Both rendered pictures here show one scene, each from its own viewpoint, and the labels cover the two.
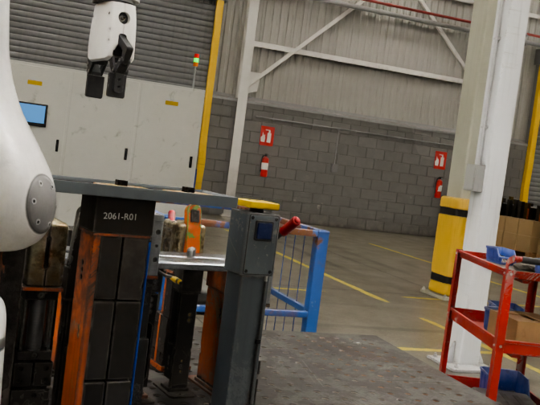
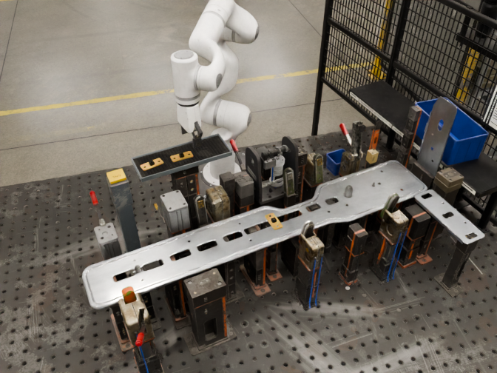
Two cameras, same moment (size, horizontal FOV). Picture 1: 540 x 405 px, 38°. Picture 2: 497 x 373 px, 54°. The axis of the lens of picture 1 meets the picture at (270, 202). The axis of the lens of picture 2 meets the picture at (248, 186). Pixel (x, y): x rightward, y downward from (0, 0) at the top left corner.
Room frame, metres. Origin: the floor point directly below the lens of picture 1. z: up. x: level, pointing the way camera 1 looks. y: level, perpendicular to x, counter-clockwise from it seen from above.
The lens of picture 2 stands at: (2.73, 0.62, 2.32)
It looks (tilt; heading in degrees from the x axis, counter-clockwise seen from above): 42 degrees down; 185
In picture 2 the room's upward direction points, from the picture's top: straight up
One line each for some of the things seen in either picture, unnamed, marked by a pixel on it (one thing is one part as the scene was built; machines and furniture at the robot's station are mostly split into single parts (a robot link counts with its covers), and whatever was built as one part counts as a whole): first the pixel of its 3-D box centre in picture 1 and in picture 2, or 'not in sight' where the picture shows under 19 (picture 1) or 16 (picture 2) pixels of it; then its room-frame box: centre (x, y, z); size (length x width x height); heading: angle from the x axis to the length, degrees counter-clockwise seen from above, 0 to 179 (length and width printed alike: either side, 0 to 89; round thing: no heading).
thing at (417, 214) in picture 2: not in sight; (409, 236); (1.33, 1.17, 0.84); 0.11 x 0.10 x 0.28; 31
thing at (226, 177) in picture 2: (2, 325); (228, 212); (1.30, 0.42, 0.90); 0.05 x 0.05 x 0.40; 31
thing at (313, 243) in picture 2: not in sight; (308, 270); (1.56, 0.76, 0.87); 0.12 x 0.09 x 0.35; 31
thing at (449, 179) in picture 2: not in sight; (438, 206); (1.17, 1.32, 0.88); 0.08 x 0.08 x 0.36; 31
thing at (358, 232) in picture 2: not in sight; (353, 255); (1.45, 0.94, 0.84); 0.11 x 0.08 x 0.29; 31
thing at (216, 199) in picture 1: (120, 189); (182, 156); (1.27, 0.25, 1.16); 0.37 x 0.14 x 0.02; 121
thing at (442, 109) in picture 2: not in sight; (435, 137); (1.08, 1.25, 1.17); 0.12 x 0.01 x 0.34; 31
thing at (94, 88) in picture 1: (92, 79); (198, 140); (1.41, 0.34, 1.34); 0.03 x 0.03 x 0.07; 36
